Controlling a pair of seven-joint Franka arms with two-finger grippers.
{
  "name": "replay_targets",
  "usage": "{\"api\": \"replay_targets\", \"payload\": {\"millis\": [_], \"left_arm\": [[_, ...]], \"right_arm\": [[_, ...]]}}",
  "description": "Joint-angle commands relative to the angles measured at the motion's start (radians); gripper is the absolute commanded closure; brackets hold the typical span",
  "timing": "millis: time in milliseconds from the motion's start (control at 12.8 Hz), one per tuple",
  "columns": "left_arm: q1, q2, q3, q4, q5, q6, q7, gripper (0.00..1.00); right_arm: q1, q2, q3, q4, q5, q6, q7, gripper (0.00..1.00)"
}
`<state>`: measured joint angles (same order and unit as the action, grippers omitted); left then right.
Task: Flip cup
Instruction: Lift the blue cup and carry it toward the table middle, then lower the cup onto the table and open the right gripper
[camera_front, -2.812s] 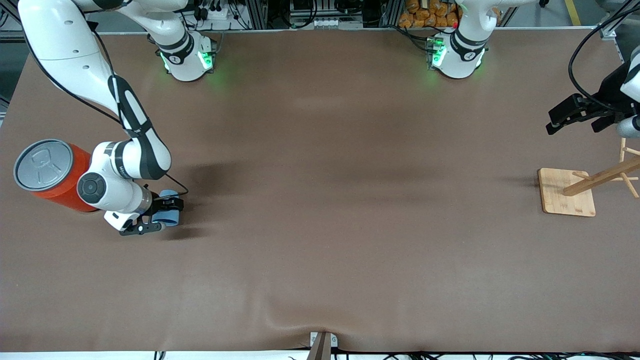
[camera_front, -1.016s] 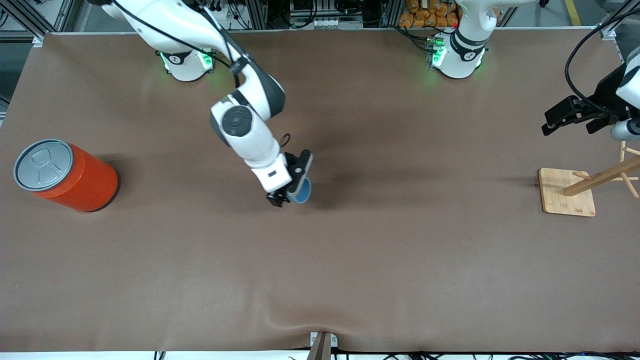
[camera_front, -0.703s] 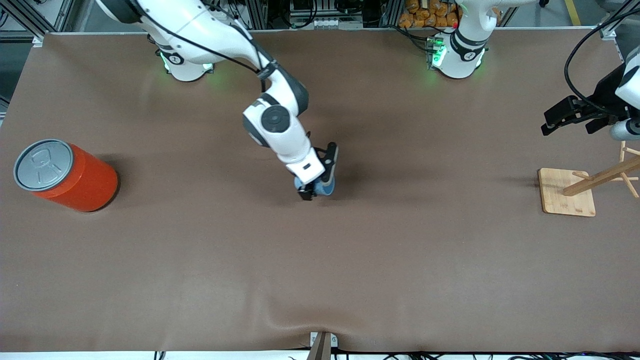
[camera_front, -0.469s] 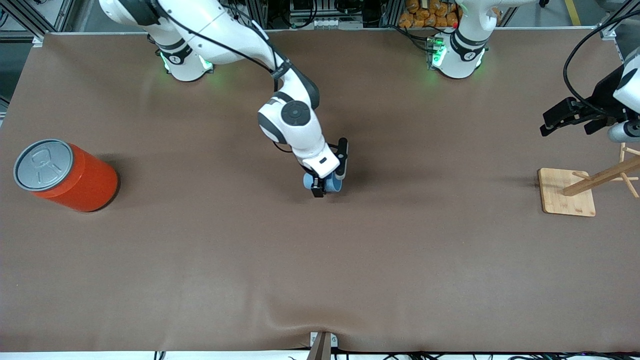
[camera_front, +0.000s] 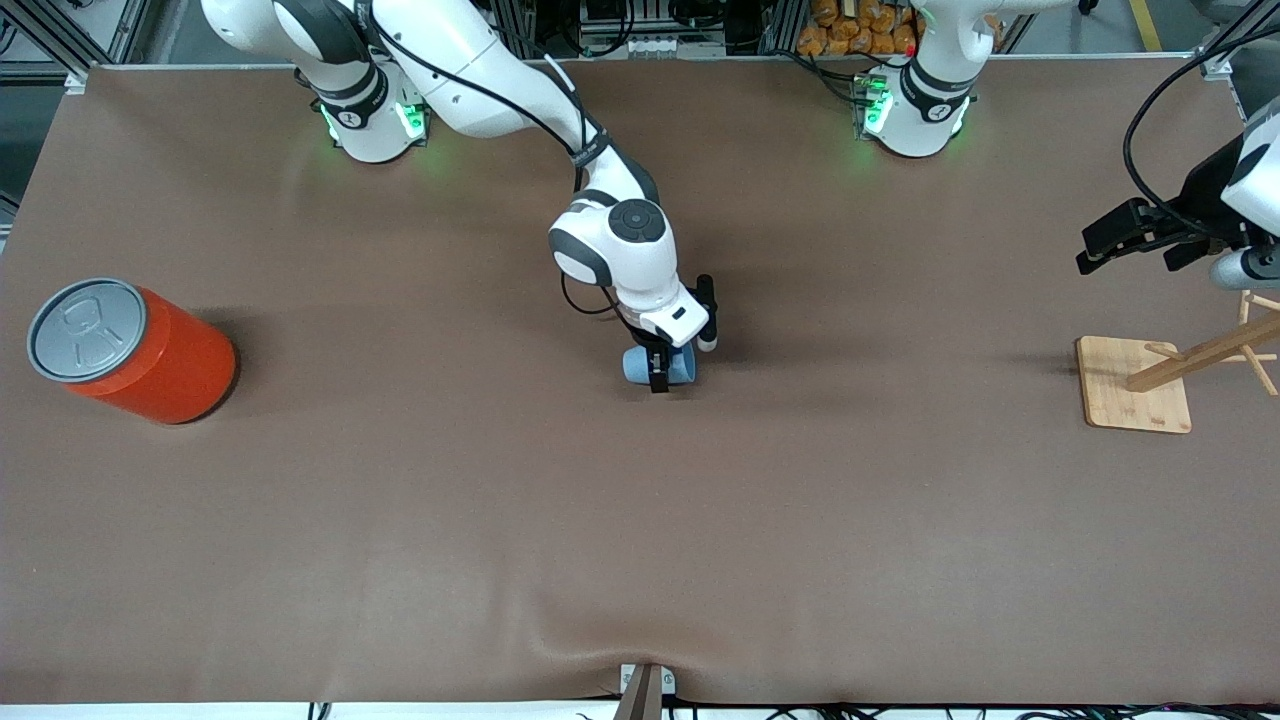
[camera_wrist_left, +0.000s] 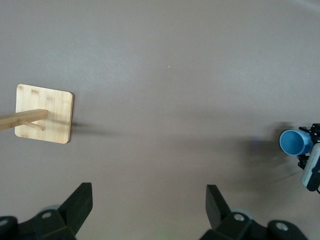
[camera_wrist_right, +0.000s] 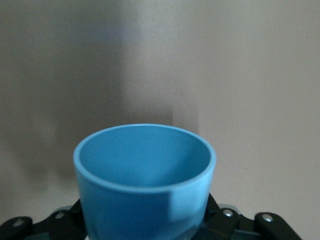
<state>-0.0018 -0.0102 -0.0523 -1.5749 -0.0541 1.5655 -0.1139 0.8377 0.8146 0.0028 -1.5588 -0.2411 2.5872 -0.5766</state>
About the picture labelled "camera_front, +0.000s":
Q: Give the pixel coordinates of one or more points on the wooden mug rack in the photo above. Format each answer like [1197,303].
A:
[1130,395]

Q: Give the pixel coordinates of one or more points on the light blue plastic cup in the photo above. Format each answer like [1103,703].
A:
[682,368]

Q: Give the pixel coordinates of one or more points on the grey camera pole mount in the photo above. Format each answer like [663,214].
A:
[645,700]

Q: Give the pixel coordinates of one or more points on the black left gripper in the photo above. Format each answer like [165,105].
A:
[1203,193]

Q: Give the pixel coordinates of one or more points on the brown table mat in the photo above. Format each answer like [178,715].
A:
[640,500]

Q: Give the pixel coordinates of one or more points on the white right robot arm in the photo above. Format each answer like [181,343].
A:
[480,60]

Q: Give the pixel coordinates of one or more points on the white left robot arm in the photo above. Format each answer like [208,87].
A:
[915,125]

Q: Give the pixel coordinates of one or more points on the orange toy bread pile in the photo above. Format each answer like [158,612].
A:
[850,35]

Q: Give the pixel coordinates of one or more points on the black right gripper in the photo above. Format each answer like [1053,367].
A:
[658,364]

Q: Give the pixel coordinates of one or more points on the aluminium frame beam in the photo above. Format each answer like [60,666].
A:
[520,20]
[775,25]
[1235,40]
[50,35]

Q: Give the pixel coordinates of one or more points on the white corner bracket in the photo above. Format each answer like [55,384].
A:
[1220,68]
[76,82]

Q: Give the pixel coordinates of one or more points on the long white power strip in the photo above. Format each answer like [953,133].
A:
[650,45]

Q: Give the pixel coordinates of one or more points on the orange can with grey lid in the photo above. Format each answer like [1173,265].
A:
[170,365]

